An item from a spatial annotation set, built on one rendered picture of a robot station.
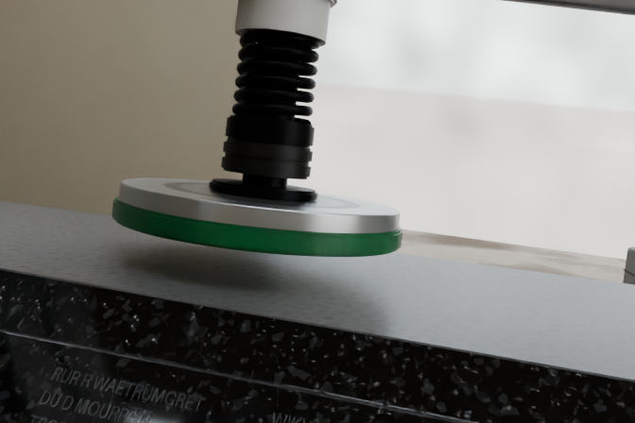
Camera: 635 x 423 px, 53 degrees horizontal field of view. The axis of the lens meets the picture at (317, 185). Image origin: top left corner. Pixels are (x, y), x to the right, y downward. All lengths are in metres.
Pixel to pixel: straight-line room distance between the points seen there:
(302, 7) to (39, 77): 6.22
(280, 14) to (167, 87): 5.54
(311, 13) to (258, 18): 0.04
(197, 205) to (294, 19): 0.16
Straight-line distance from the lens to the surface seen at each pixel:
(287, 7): 0.47
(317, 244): 0.40
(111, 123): 6.22
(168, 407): 0.36
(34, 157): 6.64
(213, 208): 0.40
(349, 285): 0.48
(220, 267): 0.49
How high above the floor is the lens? 0.95
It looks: 3 degrees down
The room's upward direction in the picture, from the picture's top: 7 degrees clockwise
